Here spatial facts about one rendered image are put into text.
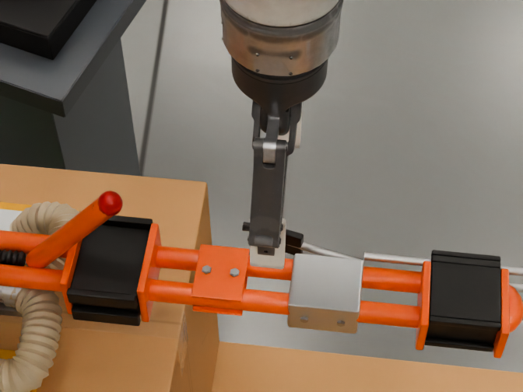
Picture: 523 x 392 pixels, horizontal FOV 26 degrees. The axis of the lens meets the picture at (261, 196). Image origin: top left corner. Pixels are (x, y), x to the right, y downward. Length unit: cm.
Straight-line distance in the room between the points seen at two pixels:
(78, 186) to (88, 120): 79
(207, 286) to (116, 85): 116
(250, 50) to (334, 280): 36
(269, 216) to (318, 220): 159
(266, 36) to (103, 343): 55
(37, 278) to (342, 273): 30
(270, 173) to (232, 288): 26
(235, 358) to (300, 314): 59
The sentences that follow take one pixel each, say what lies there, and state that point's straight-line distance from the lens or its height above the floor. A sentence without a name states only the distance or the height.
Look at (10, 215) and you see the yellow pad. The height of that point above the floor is 97.
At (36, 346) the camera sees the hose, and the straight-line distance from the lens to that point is 117.
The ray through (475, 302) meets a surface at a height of 110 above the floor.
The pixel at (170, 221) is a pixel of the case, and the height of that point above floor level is 95.
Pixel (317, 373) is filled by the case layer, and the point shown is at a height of 54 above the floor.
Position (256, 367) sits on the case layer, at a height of 54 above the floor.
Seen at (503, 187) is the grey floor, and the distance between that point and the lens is 259.
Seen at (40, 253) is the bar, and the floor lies 110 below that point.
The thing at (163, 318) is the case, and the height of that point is 95.
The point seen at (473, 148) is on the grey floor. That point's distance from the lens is 265.
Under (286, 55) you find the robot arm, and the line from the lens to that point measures 82.
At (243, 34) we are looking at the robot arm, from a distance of 82.
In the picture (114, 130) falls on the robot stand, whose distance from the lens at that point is 230.
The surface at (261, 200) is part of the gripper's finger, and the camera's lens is 89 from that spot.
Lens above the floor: 204
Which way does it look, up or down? 54 degrees down
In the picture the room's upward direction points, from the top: straight up
